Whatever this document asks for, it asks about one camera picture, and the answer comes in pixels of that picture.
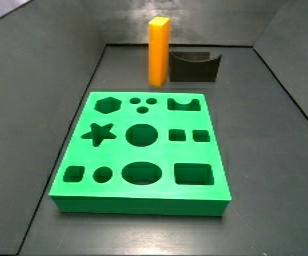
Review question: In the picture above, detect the orange rectangular block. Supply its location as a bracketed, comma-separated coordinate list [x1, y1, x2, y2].
[149, 17, 170, 86]

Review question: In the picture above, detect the green shape sorting board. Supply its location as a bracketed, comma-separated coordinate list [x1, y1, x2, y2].
[50, 92, 232, 216]

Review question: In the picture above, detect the black curved holder bracket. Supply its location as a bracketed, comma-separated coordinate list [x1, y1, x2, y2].
[169, 51, 222, 82]

